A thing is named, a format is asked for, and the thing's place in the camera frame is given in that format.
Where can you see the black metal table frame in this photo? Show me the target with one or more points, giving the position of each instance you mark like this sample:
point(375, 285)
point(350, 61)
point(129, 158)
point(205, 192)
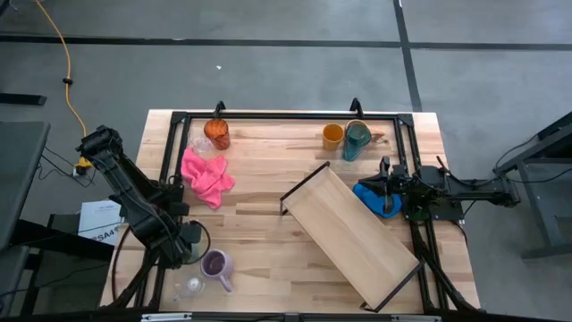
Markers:
point(290, 116)

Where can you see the tall teal translucent tumbler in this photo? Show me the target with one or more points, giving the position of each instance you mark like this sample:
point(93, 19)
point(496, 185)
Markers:
point(356, 142)

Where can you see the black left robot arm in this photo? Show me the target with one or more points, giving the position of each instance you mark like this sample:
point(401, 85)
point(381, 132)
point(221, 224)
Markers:
point(134, 192)

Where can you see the white printed box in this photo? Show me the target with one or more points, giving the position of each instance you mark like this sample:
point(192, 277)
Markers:
point(99, 221)

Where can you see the black metal stand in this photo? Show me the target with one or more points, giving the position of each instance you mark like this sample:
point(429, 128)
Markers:
point(543, 197)

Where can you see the yellow power plug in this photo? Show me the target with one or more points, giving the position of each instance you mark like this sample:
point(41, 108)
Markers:
point(83, 165)

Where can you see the wooden tray with black frame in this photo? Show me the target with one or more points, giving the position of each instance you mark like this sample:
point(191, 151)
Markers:
point(353, 237)

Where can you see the black furniture frame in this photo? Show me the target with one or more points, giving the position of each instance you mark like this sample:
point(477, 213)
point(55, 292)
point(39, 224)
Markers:
point(67, 243)

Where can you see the orange-red faceted tumbler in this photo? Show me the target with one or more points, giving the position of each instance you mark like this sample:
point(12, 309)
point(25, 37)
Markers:
point(217, 133)

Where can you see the yellow-orange cup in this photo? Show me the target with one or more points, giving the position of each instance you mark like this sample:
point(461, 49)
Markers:
point(333, 136)

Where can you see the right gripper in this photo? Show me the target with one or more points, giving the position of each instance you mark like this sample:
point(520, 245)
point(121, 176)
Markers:
point(402, 188)

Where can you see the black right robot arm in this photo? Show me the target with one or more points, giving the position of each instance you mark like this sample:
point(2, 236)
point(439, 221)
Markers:
point(473, 194)

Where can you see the black clamp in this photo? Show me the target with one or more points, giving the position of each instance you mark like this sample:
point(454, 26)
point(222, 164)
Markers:
point(219, 108)
point(356, 107)

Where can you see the small clear glass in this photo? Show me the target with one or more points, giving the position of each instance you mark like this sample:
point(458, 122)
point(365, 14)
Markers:
point(201, 145)

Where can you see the blue cloth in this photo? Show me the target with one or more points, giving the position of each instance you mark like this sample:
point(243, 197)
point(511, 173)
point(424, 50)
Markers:
point(373, 201)

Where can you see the grey desk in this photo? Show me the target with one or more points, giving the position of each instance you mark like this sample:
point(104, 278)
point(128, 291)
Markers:
point(18, 179)

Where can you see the purple mug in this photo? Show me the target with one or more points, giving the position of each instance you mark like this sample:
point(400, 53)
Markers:
point(216, 266)

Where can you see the pink cloth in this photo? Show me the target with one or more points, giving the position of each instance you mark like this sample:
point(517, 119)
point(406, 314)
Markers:
point(205, 176)

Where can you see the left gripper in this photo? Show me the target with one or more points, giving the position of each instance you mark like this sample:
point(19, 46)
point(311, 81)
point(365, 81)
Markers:
point(181, 250)

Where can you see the large clear glass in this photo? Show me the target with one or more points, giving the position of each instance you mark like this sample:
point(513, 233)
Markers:
point(190, 286)

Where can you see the black floor strip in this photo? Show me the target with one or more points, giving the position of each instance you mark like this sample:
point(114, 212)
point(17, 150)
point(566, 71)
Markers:
point(22, 99)

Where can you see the silver metal bracket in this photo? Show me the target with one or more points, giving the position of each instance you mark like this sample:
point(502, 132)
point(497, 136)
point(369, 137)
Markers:
point(415, 318)
point(166, 317)

